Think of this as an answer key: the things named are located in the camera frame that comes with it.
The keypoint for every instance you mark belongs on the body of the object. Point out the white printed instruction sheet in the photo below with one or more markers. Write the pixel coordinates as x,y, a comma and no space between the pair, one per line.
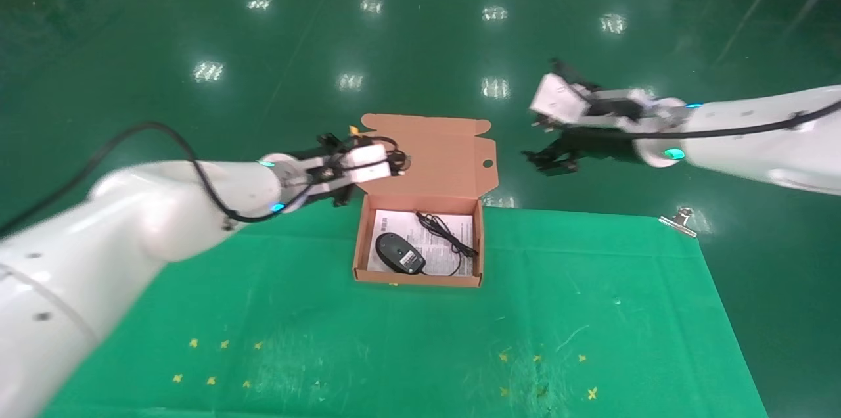
394,221

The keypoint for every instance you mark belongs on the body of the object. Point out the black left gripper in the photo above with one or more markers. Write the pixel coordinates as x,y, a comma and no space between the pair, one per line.
345,196

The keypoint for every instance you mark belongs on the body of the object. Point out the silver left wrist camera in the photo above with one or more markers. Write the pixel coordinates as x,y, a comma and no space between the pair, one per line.
368,162

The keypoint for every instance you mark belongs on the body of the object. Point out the metal binder clip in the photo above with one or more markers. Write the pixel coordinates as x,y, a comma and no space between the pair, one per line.
677,223

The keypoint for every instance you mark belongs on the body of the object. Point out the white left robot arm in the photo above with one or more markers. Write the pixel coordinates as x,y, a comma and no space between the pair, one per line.
131,221

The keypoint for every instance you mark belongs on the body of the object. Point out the green table mat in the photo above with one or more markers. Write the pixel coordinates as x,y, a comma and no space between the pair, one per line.
394,339

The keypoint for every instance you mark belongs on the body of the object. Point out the orange cardboard box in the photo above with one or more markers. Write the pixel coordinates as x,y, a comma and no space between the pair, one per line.
433,155

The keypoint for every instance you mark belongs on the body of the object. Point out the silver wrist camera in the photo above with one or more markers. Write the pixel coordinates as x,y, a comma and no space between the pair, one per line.
368,162
555,99

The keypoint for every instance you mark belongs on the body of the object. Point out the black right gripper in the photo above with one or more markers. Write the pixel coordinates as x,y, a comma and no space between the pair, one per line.
604,145

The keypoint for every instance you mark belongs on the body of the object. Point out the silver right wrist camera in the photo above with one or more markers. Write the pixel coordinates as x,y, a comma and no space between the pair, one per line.
555,99

